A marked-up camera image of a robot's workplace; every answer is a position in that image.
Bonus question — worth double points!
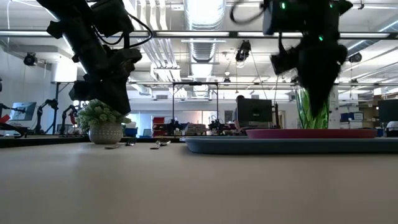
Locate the black table edge frame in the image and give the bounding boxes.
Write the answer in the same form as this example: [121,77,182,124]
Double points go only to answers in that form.
[0,134,187,149]

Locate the black metal frame stand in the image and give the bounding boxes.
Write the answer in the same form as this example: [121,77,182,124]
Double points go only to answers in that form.
[172,82,220,135]

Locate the red plastic plate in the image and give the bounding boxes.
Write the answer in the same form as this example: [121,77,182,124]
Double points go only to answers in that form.
[246,128,378,140]

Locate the silver ventilation duct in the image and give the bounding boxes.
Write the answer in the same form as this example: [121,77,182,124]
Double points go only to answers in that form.
[183,0,227,98]

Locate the black overhead frame bar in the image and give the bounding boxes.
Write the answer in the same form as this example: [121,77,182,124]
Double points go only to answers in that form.
[0,30,398,39]

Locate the dark shiny metal spoon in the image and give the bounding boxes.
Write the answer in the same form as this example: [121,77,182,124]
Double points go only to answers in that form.
[150,139,172,151]

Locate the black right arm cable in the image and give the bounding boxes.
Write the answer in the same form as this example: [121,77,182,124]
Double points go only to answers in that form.
[229,0,266,26]

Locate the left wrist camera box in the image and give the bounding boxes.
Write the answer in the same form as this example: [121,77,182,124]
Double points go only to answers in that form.
[68,79,95,102]

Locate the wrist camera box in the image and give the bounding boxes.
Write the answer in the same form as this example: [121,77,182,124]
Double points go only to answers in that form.
[68,79,95,102]
[269,46,300,76]

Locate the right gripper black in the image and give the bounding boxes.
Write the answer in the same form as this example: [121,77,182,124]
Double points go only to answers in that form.
[297,39,348,118]

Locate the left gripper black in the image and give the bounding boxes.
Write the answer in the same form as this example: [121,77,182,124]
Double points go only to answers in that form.
[86,47,144,116]

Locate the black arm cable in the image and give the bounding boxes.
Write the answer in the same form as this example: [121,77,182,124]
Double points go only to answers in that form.
[229,0,266,26]
[92,11,154,49]

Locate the green succulent in patterned pot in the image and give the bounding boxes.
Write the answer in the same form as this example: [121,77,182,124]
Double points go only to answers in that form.
[76,98,132,146]

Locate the tilted lit monitor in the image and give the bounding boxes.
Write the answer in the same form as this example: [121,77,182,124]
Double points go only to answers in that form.
[10,101,37,121]

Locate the red storage bins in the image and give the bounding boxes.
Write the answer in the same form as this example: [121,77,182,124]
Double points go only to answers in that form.
[152,116,166,137]

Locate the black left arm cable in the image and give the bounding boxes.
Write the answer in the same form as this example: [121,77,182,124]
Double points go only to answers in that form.
[92,11,154,49]

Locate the black computer monitor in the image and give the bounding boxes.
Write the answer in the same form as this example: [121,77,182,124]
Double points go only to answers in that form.
[237,98,273,128]
[377,99,398,124]

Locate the green translucent cup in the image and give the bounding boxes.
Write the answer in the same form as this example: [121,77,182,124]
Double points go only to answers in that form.
[295,88,331,130]

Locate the blue storage bins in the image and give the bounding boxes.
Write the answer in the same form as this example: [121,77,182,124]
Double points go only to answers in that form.
[340,111,364,123]

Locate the blue plastic tray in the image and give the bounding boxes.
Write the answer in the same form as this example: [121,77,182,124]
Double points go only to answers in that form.
[185,136,398,156]

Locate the black hanging camera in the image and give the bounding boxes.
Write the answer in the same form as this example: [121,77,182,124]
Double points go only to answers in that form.
[234,39,252,63]

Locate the person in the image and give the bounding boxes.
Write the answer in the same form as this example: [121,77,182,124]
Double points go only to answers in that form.
[233,95,246,133]

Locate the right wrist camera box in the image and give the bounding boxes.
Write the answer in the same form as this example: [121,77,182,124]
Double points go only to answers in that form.
[269,46,300,76]

